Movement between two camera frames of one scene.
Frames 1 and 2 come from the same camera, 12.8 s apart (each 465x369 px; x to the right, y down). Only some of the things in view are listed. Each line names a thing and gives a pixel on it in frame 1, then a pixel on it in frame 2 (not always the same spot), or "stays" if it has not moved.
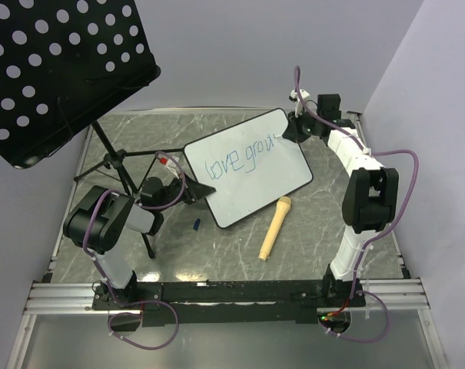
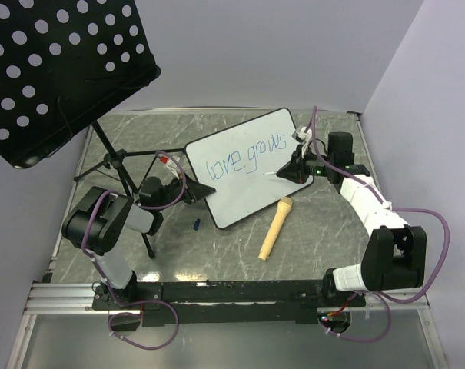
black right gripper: x=292 y=131 → x=295 y=169
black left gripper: x=194 y=191 stays
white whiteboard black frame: x=247 y=166 stays
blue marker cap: x=196 y=224 stays
